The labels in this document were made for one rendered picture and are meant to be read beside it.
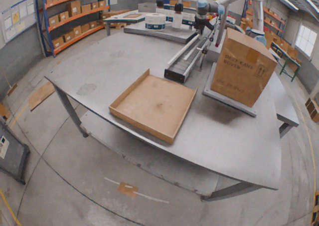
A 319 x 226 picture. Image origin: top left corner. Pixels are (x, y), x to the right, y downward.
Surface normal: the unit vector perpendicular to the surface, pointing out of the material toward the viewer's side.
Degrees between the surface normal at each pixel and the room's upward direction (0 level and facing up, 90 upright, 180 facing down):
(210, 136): 0
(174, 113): 0
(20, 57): 90
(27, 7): 90
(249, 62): 90
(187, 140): 0
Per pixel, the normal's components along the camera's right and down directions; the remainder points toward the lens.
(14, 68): 0.94, 0.29
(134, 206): 0.07, -0.67
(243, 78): -0.44, 0.65
